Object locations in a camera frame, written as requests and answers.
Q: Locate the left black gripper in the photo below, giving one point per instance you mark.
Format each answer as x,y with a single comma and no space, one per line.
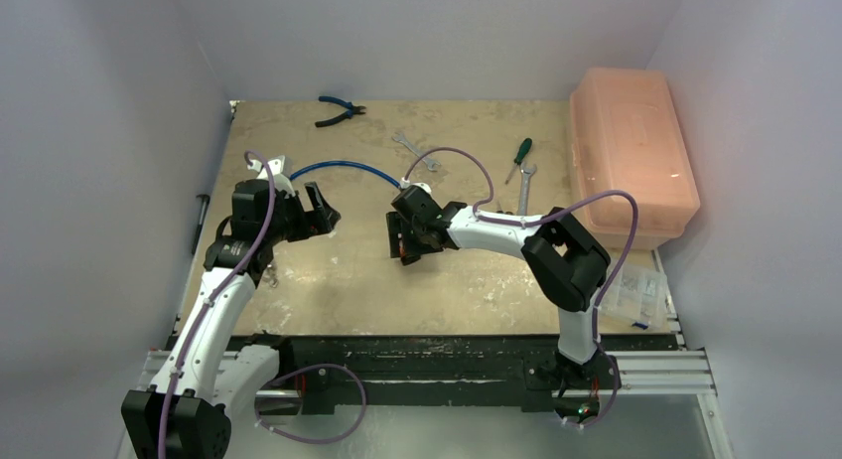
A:
314,223

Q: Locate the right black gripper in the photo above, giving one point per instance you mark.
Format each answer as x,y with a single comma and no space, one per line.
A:
404,231

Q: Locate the blue cable lock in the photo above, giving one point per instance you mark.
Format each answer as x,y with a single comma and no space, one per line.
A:
345,164

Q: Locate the silver key bunch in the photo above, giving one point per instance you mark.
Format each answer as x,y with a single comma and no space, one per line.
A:
270,276

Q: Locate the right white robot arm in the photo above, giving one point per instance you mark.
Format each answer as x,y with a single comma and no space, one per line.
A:
568,264

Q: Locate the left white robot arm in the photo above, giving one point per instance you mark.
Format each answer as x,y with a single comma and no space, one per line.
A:
188,408

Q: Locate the small silver wrench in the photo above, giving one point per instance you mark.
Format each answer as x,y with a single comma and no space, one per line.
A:
431,164

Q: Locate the large silver wrench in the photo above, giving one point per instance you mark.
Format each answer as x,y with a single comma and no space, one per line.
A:
526,175

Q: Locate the clear plastic bags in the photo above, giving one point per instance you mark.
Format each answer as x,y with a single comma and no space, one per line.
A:
637,297

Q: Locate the orange plastic toolbox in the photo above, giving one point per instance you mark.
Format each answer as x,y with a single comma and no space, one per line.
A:
625,135

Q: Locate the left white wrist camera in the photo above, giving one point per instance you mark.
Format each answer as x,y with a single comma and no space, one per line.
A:
279,171

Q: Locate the black handled tool at edge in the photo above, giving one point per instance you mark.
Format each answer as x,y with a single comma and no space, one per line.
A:
204,205

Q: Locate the green handled screwdriver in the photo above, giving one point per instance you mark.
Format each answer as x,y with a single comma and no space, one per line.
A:
522,151

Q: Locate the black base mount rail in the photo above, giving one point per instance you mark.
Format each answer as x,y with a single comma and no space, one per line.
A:
318,374

